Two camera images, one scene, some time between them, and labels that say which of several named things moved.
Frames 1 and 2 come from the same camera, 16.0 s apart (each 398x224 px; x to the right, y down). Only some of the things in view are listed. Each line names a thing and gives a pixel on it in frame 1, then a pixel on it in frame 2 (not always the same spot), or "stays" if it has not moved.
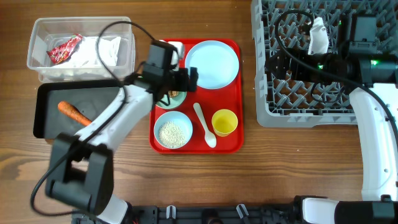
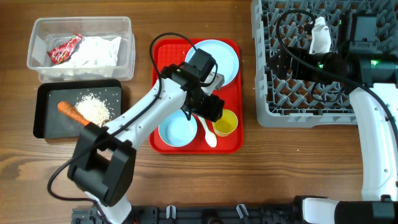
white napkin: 86,54 stays
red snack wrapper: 61,53 stays
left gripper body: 176,78 -> 205,104
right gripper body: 300,73 stays
